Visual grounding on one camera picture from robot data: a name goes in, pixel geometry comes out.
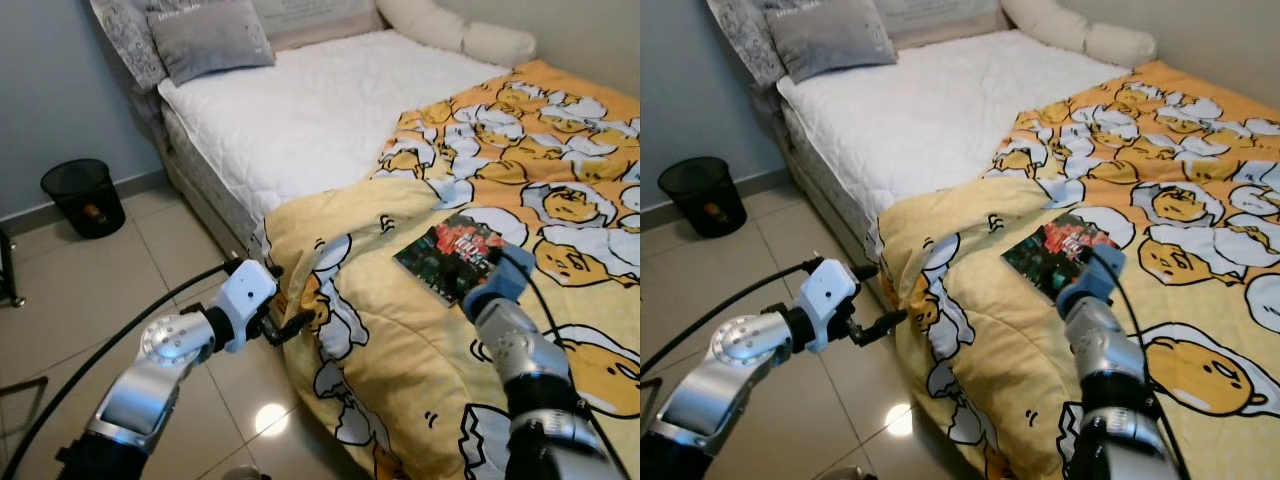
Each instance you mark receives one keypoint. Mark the black mesh waste bin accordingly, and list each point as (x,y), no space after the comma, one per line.
(695,188)
(75,190)

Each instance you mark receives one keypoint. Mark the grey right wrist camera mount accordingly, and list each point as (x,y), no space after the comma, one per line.
(1092,282)
(500,285)

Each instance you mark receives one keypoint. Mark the grey bed base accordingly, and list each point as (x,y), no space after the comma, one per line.
(825,190)
(205,190)

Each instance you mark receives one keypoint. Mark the dark red cover book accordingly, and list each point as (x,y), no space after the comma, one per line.
(1045,250)
(445,255)

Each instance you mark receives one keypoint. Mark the black metal stand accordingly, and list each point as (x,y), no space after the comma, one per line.
(8,265)

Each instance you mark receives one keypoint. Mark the white quilted mattress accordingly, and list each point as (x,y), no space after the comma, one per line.
(320,120)
(930,120)

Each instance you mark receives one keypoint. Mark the cream long bolster pillow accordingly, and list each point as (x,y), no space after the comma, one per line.
(1085,35)
(460,35)

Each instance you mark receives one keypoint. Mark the small orange bottle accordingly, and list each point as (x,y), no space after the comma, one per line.
(712,212)
(94,212)

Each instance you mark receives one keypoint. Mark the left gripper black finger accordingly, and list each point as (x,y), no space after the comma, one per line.
(885,322)
(298,325)

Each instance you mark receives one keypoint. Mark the beige text print pillow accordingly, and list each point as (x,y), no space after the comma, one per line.
(320,20)
(945,18)

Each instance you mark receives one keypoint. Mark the grey square pillow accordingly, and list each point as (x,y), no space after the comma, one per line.
(830,38)
(210,40)

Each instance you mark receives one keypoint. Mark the floral patterned pillow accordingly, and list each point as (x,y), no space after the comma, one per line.
(740,42)
(125,45)

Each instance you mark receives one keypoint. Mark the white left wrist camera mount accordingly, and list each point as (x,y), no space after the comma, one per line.
(245,300)
(828,298)

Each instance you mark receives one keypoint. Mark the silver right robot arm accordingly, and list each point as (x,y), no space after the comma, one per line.
(1110,370)
(530,370)

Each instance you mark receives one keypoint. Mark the yellow egg print blanket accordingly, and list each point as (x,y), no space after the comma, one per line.
(400,350)
(1010,360)

